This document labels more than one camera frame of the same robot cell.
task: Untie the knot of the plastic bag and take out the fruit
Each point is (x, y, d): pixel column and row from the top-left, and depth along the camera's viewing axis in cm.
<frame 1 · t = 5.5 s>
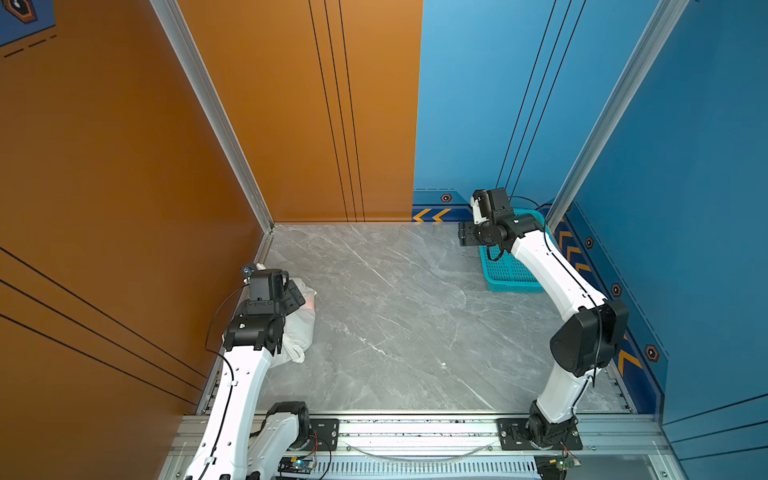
left hand: (279, 292, 76), fingers open
right hand: (468, 232, 87), fingers open
white plastic bag: (298, 324, 85), point 10 cm above the table

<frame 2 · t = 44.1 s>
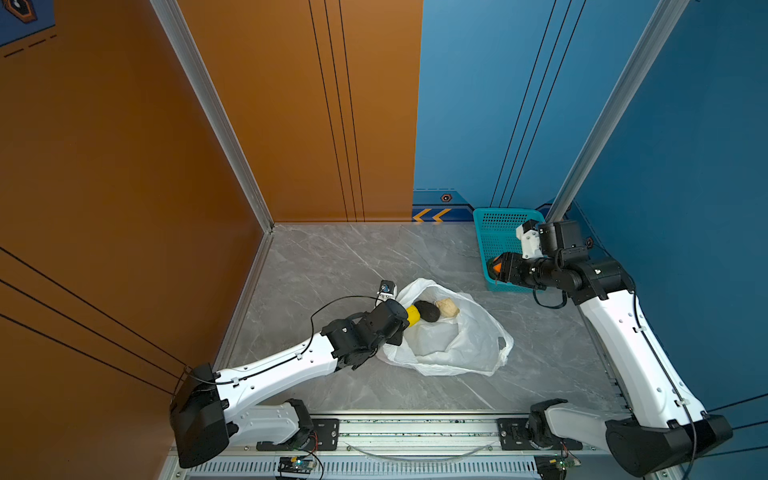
left hand: (398, 316, 78), fingers closed
right hand: (494, 268, 72), fingers open
white plastic bag: (472, 342, 87), point 4 cm above the table
dark avocado fruit: (428, 311, 91), point 6 cm above the table

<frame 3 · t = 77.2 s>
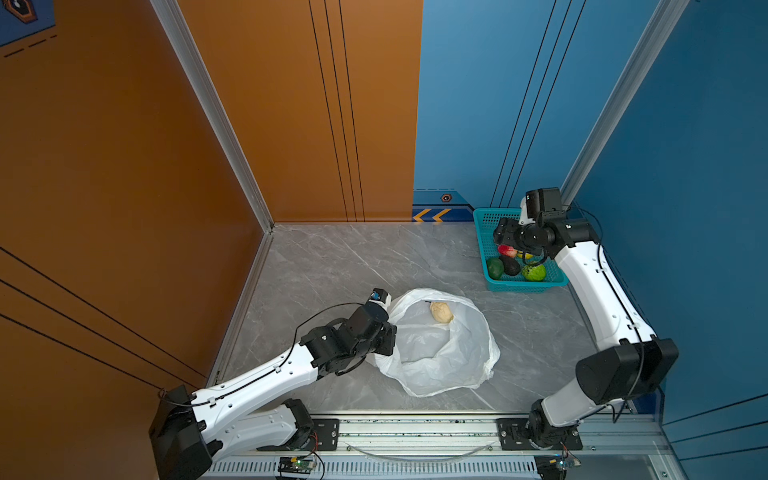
left hand: (397, 330, 76), fingers closed
right hand: (502, 235, 81), fingers open
white plastic bag: (434, 358, 85), point 3 cm above the table
dark avocado fruit: (510, 265, 104), point 5 cm above the table
dark green avocado: (495, 268, 103), point 5 cm above the table
green fruit: (530, 274, 101), point 5 cm above the table

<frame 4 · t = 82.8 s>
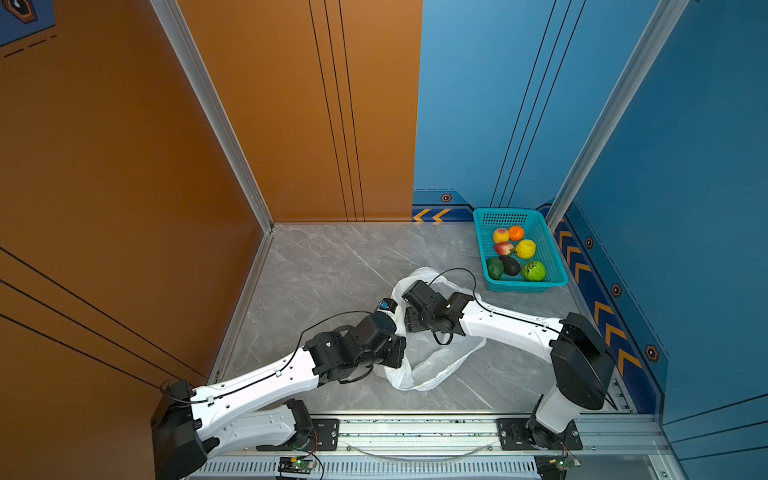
left hand: (410, 345, 73), fingers closed
right hand: (412, 318, 86), fingers open
white plastic bag: (428, 357, 84), point 4 cm above the table
red yellow peach: (501, 235, 113), point 5 cm above the table
orange fruit: (516, 233, 114), point 5 cm above the table
yellow bumpy lemon: (525, 249, 107), point 6 cm above the table
the other named things where they were.

